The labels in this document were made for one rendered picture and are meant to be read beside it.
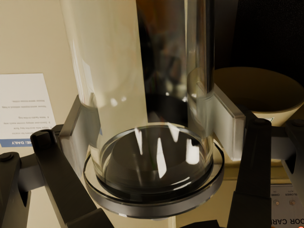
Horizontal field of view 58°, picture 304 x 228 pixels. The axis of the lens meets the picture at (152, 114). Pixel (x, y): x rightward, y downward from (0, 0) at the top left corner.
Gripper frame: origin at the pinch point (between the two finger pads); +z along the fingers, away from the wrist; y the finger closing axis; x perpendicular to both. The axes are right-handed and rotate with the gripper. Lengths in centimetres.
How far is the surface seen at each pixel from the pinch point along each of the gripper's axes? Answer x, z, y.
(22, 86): -15, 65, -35
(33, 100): -20, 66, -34
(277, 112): -9.6, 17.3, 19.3
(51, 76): -13, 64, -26
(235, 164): -18.1, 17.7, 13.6
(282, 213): -23.4, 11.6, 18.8
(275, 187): -20.3, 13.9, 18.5
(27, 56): -6, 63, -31
